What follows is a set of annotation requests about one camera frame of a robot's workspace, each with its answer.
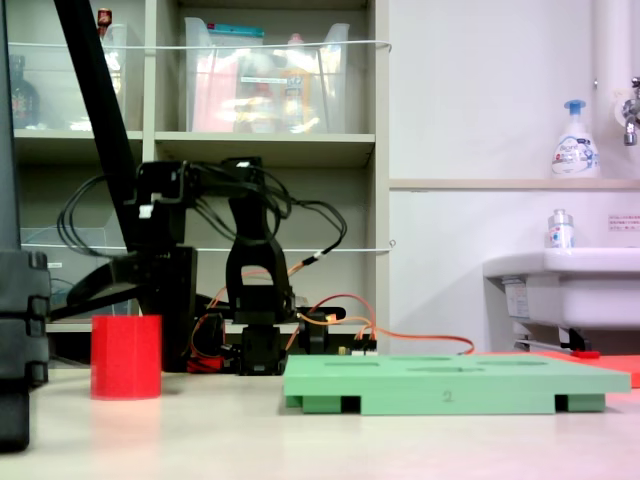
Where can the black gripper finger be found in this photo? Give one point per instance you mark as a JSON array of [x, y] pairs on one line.
[[102, 282], [180, 340]]

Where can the red octagonal pillar block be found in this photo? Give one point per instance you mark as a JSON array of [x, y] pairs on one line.
[[125, 357]]

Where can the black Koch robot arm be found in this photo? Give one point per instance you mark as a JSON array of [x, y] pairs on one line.
[[255, 260]]

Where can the black table clamp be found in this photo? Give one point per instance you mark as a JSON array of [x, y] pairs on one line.
[[320, 330], [212, 335]]

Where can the clear plastic box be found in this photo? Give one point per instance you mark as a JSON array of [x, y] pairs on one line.
[[50, 270]]

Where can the beige shelf unit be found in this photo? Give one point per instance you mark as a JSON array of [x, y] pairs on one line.
[[265, 145]]

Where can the controller circuit board green terminal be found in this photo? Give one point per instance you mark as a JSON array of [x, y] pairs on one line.
[[360, 350]]

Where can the clear plastic storage container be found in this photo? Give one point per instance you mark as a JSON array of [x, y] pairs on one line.
[[225, 100]]

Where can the black tripod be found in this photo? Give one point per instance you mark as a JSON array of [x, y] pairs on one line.
[[95, 100]]

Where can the clear plastic bin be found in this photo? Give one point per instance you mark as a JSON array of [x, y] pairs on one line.
[[55, 90]]

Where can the dark glass bottle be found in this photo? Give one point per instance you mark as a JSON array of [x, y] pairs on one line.
[[24, 100]]

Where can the orange labelled bottle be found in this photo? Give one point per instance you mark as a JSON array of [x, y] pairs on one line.
[[296, 90]]

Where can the green shape sorter board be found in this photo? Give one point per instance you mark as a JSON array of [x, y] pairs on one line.
[[400, 385]]

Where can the small clear sanitizer bottle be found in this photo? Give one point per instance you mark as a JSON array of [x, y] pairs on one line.
[[560, 232]]

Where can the white sink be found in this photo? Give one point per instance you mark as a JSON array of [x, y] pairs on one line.
[[590, 290]]

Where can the white foam soap pump bottle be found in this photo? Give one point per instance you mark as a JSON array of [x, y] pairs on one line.
[[575, 150]]

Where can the metal faucet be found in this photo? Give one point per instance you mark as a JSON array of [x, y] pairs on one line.
[[631, 125]]

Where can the red printed base bracket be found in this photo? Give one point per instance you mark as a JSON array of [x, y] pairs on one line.
[[210, 365]]

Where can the small wall sign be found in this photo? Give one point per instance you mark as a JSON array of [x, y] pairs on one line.
[[625, 222]]

